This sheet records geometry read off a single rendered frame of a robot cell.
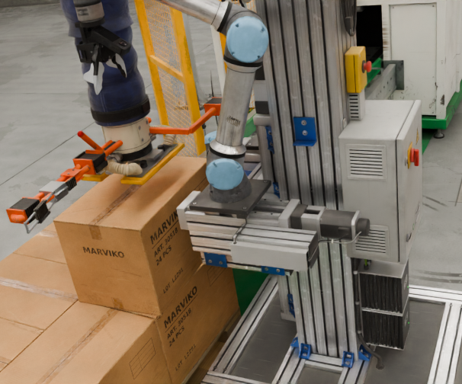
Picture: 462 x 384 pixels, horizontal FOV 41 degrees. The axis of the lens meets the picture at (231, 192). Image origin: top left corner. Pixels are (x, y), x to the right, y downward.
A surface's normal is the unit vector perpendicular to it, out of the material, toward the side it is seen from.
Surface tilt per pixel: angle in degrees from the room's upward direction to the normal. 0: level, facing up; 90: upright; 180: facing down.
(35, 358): 0
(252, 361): 0
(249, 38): 83
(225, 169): 97
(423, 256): 0
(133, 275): 90
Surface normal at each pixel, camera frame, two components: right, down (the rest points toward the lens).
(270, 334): -0.15, -0.88
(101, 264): -0.40, 0.48
